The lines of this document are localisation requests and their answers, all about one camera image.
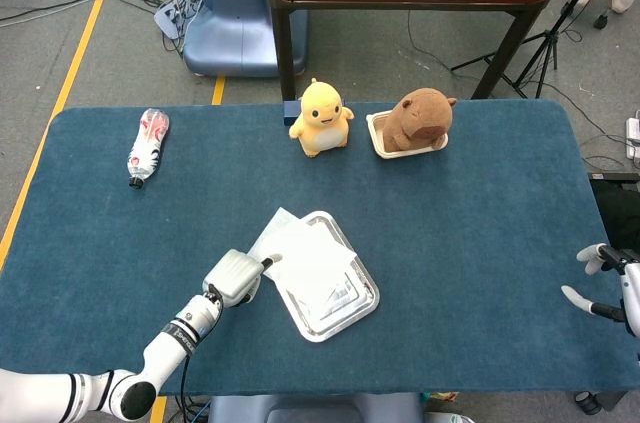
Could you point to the blue grey machine base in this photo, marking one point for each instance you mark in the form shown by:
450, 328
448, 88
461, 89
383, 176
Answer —
235, 28

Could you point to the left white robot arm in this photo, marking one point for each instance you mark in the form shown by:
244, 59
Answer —
165, 353

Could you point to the white power strip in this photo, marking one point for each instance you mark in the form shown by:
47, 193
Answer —
633, 138

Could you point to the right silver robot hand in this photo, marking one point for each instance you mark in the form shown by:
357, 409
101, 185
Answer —
632, 293

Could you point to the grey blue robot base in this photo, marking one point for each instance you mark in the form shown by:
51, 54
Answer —
310, 410

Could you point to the beige plastic container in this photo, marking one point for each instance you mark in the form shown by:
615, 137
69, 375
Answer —
400, 153

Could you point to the yellow plush toy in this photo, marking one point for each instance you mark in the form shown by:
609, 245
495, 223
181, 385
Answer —
322, 123

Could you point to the black tripod stand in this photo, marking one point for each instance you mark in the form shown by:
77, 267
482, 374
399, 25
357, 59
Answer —
550, 35

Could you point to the blue felt table cloth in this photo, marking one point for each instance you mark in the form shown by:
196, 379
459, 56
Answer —
450, 243

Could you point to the black round knob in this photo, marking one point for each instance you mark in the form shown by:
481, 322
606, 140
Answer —
589, 403

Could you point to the silver metal tray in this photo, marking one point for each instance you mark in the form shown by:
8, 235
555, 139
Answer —
345, 318

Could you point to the small blue box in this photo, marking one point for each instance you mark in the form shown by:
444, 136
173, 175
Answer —
290, 114

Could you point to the brown capybara plush toy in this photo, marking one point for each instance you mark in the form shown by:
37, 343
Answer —
415, 118

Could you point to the white paper sheet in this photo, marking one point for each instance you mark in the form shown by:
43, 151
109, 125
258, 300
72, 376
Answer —
310, 263

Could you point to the plastic bottle red white label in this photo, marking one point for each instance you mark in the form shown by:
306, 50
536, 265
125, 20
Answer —
147, 148

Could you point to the black seat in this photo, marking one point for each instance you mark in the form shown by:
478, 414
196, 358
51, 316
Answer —
620, 213

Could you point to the grey power strip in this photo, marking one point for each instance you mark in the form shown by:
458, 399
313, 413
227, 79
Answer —
172, 15

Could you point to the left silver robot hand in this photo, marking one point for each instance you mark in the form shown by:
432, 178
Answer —
232, 278

